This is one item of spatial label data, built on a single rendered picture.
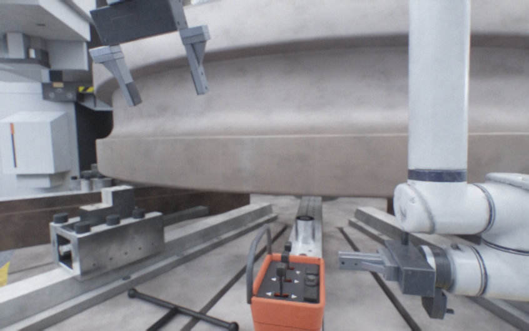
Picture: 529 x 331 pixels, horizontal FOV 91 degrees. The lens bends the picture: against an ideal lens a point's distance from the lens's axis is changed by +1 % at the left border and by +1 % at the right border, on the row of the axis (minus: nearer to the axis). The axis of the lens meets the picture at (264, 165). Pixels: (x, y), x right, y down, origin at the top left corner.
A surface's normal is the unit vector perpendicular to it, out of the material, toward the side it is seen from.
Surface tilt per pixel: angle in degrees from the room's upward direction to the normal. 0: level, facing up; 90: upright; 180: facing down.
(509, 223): 109
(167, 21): 114
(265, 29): 90
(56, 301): 90
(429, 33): 88
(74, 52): 90
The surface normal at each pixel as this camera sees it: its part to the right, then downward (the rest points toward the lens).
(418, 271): -0.21, 0.09
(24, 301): 0.78, -0.27
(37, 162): 0.14, 0.09
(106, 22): -0.11, 0.48
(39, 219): 0.54, 0.07
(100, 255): 0.82, 0.04
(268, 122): -0.24, -0.48
